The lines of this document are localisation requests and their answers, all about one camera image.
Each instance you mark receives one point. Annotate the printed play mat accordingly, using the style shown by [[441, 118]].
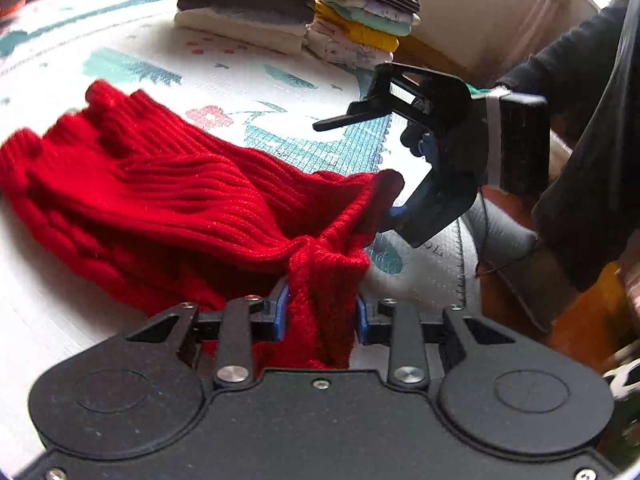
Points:
[[150, 70]]

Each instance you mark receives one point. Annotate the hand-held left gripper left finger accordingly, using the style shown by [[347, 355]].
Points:
[[282, 310]]

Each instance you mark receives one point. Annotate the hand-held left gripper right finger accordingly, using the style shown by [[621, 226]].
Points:
[[362, 321]]

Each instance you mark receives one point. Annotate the person in black clothing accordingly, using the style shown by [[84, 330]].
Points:
[[595, 170]]

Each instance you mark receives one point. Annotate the person's right forearm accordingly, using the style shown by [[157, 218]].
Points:
[[560, 55]]

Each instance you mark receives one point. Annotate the grey cushion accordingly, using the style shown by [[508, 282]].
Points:
[[505, 245]]

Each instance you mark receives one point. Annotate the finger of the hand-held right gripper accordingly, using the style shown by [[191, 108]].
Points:
[[400, 87], [435, 210]]

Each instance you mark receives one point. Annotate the stack of pastel folded clothes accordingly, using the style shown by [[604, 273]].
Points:
[[360, 20]]

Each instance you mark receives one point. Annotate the red knitted sweater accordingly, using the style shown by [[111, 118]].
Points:
[[190, 195]]

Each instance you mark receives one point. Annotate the stack of grey folded clothes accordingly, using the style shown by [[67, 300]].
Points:
[[245, 5]]

